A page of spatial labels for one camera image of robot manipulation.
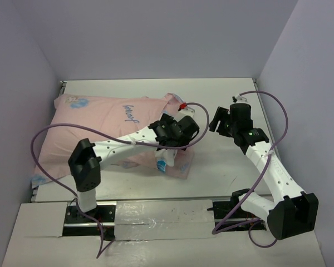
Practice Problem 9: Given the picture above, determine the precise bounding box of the white pillow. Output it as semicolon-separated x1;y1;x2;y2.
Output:
155;149;177;173

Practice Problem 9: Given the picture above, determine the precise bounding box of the blue and pink printed pillowcase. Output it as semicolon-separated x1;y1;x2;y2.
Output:
30;93;196;187

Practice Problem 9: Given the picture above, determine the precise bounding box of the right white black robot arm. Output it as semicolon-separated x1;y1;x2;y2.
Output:
209;103;319;240

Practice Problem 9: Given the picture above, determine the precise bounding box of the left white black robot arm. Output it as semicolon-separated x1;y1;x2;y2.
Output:
68;114;200;222

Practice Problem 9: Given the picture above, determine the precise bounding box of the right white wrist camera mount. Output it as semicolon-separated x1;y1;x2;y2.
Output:
232;95;248;103

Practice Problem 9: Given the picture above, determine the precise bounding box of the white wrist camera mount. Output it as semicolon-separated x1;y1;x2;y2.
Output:
178;102;195;117
232;95;248;103

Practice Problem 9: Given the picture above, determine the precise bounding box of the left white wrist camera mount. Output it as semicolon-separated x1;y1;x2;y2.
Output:
178;102;195;117

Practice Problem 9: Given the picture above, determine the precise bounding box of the silver base mounting rail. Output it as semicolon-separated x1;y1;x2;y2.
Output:
61;197;267;241

